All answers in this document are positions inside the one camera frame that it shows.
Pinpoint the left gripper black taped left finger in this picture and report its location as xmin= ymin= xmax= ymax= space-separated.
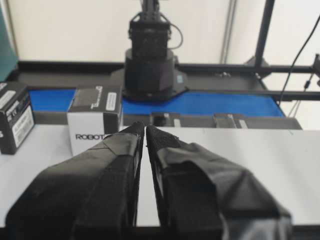
xmin=5 ymin=122 xmax=145 ymax=240

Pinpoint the black metal frame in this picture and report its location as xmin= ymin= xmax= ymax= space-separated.
xmin=176 ymin=0 xmax=320 ymax=102

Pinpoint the black white Robotis box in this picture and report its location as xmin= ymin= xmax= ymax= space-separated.
xmin=67 ymin=84 xmax=123 ymax=156

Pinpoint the black Dynamixel labelled box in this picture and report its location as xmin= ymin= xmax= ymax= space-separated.
xmin=0 ymin=81 xmax=35 ymax=155

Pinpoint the blue table mat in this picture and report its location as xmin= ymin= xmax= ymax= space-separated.
xmin=29 ymin=89 xmax=284 ymax=117

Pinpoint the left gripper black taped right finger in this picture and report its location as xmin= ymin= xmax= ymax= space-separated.
xmin=146 ymin=125 xmax=293 ymax=240

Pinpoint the black camera on frame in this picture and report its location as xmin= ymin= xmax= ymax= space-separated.
xmin=310 ymin=53 xmax=320 ymax=78

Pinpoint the teal panel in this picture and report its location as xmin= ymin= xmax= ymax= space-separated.
xmin=0 ymin=9 xmax=18 ymax=82

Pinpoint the black hanging cable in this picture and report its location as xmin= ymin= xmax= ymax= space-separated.
xmin=277 ymin=17 xmax=320 ymax=103

